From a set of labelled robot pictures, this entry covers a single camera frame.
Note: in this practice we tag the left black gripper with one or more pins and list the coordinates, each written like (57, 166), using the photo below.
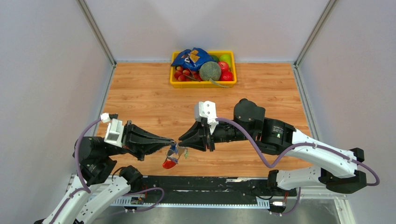
(139, 142)

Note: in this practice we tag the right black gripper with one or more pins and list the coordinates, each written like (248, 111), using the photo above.
(194, 137)

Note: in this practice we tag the red handled key ring holder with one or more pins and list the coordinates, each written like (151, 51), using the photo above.
(173, 155)

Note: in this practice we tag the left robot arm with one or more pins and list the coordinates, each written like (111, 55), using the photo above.
(94, 165)

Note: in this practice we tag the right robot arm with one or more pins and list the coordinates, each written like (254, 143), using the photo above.
(301, 161)

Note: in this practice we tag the bunch of red fruits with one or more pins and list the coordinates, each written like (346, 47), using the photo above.
(182, 75)

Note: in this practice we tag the green melon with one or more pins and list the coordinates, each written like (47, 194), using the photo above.
(211, 72)

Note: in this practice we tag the red tomato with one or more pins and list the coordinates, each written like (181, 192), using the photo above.
(226, 76)

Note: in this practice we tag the red apple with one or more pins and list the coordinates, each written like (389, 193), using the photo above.
(224, 66)

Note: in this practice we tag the blue snack bag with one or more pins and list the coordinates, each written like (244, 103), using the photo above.
(192, 59)

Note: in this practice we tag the green apple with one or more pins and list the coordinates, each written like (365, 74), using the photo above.
(226, 58)

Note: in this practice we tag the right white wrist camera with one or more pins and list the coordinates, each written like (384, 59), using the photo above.
(205, 112)

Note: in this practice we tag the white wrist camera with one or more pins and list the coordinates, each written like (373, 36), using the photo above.
(115, 129)
(205, 112)

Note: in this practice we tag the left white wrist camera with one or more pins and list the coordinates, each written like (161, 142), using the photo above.
(115, 129)

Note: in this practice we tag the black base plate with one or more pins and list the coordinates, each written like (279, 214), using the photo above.
(206, 190)

